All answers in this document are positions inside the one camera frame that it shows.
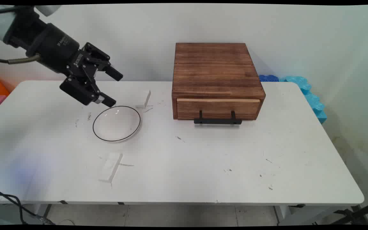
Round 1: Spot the cyan foam piece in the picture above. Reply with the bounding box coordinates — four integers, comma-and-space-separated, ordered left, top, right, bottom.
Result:
280, 76, 327, 124

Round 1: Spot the long white foam block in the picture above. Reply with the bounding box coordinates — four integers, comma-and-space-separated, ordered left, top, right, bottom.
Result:
98, 153, 123, 183

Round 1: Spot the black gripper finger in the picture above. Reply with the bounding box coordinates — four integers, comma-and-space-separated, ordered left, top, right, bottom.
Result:
59, 71, 117, 108
81, 42, 124, 81

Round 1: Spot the wooden drawer with black handle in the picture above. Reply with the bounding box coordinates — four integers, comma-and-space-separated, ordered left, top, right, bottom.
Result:
176, 98, 261, 125

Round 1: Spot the black metal stand leg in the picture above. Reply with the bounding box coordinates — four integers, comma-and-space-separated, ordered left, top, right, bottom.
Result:
333, 200, 368, 226

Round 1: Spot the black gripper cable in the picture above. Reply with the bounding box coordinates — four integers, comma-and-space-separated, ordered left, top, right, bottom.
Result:
0, 54, 55, 226

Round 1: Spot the brown wooden drawer cabinet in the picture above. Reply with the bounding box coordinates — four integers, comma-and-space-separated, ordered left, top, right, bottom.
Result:
172, 42, 266, 121

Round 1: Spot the white bowl with black rim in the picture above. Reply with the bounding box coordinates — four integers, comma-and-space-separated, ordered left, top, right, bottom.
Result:
93, 106, 141, 142

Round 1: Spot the small white foam block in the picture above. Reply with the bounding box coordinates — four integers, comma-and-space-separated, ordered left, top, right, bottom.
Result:
135, 90, 152, 109

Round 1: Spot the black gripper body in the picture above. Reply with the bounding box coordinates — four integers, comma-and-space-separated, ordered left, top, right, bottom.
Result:
4, 8, 83, 75

